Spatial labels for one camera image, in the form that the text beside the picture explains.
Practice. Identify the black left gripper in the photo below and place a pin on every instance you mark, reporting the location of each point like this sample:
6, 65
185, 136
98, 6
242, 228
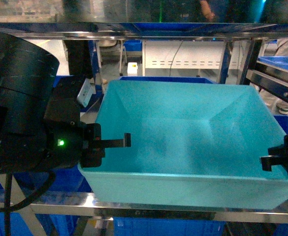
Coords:
69, 140

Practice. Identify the turquoise plastic bin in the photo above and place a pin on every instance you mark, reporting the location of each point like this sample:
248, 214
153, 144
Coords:
191, 145

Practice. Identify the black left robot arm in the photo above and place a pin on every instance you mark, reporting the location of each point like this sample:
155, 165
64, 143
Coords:
40, 125

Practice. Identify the blue bin lower middle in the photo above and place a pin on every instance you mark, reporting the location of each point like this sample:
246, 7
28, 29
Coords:
166, 227

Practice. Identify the blue bin behind turquoise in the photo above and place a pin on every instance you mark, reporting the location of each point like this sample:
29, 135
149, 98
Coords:
197, 80

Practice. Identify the white cabinet in background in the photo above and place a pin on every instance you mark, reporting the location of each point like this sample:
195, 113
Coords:
177, 58

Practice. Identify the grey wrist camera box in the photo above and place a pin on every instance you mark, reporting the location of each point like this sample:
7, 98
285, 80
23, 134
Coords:
85, 93

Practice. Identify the stainless steel shelf frame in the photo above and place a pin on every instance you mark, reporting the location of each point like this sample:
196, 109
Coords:
153, 142

